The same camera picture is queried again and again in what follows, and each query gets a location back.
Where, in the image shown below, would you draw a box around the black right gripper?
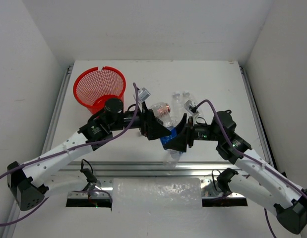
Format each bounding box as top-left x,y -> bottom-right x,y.
163,113 -> 222,152

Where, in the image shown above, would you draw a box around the blue label bottle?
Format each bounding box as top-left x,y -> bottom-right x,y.
160,126 -> 178,150
163,150 -> 183,168

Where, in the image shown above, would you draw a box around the clear bottle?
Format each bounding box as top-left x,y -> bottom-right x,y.
183,90 -> 203,118
171,91 -> 186,122

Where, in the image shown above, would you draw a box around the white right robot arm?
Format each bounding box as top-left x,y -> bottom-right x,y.
163,110 -> 307,235

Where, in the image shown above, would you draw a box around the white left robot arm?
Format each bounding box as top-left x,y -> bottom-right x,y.
7,98 -> 171,211

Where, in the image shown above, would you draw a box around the red mesh plastic bin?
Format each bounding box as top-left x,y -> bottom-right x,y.
73,66 -> 126,114

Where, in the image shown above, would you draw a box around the clear bottle lying sideways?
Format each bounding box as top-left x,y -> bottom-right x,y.
162,117 -> 177,130

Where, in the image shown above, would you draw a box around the red label red cap bottle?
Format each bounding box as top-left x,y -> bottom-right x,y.
150,102 -> 171,118

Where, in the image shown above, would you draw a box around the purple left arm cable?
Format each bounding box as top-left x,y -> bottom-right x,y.
0,82 -> 149,227

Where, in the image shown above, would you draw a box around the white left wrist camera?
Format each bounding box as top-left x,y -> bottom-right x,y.
137,87 -> 151,103

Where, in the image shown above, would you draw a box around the aluminium front rail frame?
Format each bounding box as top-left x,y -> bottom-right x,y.
16,161 -> 273,199

